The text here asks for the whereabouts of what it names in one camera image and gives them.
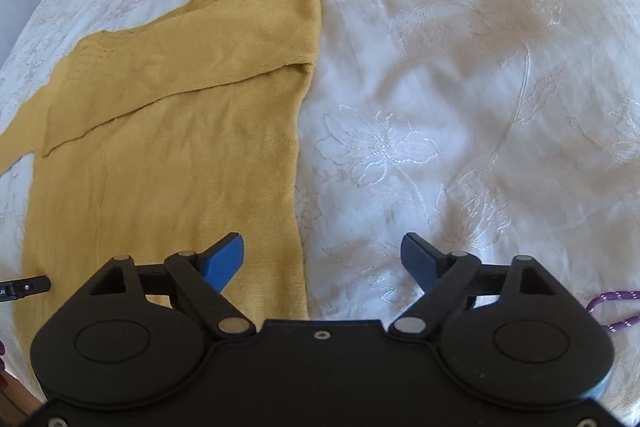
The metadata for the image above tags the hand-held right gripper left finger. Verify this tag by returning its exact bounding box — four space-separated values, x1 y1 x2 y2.
88 232 256 341

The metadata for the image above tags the white embroidered bedspread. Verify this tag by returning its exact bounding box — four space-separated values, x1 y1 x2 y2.
0 0 640 423

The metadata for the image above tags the purple patterned rope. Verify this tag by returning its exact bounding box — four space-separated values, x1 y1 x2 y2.
584 289 640 334

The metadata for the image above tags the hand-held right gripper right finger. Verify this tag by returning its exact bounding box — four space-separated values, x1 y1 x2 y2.
389 232 559 340

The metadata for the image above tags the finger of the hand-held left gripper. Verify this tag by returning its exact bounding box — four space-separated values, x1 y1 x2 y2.
0 275 52 303

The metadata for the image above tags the yellow knit sweater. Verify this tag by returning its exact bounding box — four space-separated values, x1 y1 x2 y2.
0 0 321 360

